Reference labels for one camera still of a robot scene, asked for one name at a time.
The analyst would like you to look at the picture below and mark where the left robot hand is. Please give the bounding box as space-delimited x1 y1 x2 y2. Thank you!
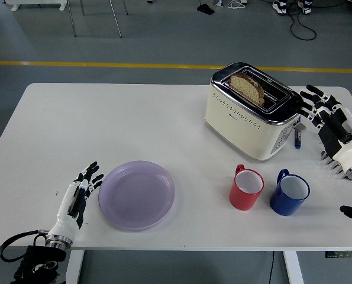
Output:
47 161 105 239

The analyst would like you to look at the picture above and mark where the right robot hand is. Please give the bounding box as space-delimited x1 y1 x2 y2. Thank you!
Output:
299 85 352 173

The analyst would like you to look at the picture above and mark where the purple plastic plate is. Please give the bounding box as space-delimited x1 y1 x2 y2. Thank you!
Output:
98 160 176 231

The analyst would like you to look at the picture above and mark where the brown bread slice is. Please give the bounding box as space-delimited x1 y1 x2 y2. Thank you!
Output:
229 72 266 106

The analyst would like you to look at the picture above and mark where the silver metal toast rack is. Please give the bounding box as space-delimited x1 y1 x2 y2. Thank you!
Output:
320 149 352 180

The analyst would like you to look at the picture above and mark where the white table leg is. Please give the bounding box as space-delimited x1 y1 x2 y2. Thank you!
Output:
283 250 305 284
63 250 85 284

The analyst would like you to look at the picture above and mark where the blue marker pen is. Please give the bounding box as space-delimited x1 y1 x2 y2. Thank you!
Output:
293 128 303 150

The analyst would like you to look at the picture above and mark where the blue enamel mug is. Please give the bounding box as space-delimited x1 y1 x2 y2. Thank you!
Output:
269 169 311 217

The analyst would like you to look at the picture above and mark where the black table control panel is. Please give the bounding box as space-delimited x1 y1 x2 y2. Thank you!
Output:
325 250 352 259

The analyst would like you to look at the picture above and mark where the cream chrome toaster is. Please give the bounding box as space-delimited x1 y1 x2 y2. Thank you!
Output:
204 61 308 163

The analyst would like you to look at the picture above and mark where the red enamel mug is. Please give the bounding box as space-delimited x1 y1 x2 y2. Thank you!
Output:
229 164 265 211

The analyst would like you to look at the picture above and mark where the person's black white shoe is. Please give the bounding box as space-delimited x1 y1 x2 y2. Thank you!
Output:
272 0 288 15
297 0 312 17

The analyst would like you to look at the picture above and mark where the black floor pedal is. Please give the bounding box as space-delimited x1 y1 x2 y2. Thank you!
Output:
196 0 215 14

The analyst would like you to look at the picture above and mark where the white furniture base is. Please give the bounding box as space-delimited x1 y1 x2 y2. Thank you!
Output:
4 0 67 12

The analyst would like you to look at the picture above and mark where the black floor cable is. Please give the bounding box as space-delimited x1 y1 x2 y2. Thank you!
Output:
290 8 318 41

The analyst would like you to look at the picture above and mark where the black cable under table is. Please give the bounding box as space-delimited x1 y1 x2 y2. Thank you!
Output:
268 250 276 284

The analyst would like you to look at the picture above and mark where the grey metal chair frame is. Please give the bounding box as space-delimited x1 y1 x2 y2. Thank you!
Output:
66 0 129 38

